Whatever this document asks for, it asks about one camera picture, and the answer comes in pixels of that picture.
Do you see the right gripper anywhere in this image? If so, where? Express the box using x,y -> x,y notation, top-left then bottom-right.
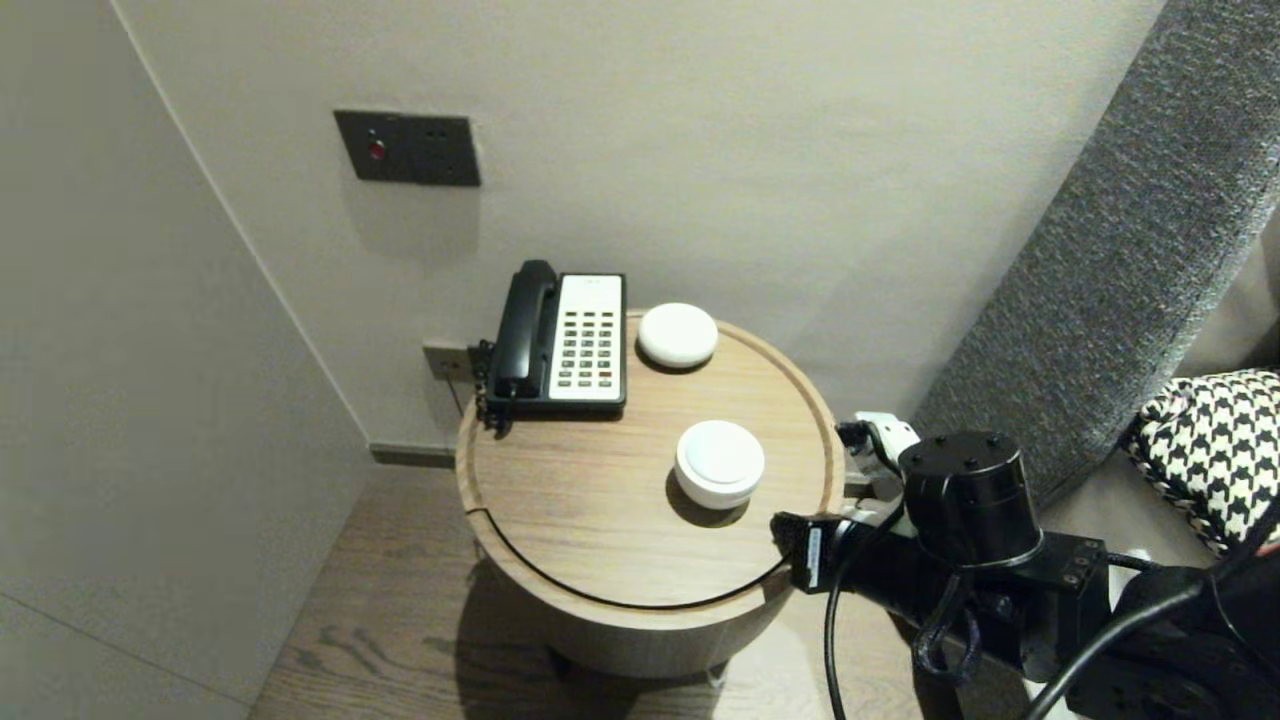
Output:
770,510 -> 913,597

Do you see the white round container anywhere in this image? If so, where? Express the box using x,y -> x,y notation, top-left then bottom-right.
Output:
673,452 -> 764,512
677,420 -> 767,489

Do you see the round wooden side table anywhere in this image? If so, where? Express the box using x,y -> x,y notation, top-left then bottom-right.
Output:
455,310 -> 847,680

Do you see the white round puck device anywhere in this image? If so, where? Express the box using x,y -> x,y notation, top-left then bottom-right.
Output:
636,302 -> 720,371

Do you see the black and white telephone base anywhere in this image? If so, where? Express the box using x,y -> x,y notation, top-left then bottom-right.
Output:
478,272 -> 628,422

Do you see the black white houndstooth pillow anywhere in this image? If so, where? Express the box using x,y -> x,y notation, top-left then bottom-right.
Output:
1118,369 -> 1280,557

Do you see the black telephone handset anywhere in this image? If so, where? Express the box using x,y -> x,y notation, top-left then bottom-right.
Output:
490,260 -> 560,402

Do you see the grey fabric headboard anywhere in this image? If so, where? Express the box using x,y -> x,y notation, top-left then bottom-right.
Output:
913,0 -> 1280,511

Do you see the dark baseboard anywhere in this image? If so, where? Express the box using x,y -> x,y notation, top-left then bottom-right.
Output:
369,442 -> 459,470

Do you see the black cable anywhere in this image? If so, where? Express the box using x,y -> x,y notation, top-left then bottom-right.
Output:
823,500 -> 906,720
911,568 -> 986,687
1018,575 -> 1216,720

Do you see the black telephone cord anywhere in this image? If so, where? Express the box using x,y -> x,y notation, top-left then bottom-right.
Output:
468,339 -> 513,439

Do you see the grey wall socket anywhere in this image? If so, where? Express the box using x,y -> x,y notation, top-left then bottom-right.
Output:
422,342 -> 474,384

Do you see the dark wall switch panel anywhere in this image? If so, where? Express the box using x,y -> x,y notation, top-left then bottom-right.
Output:
333,109 -> 483,189

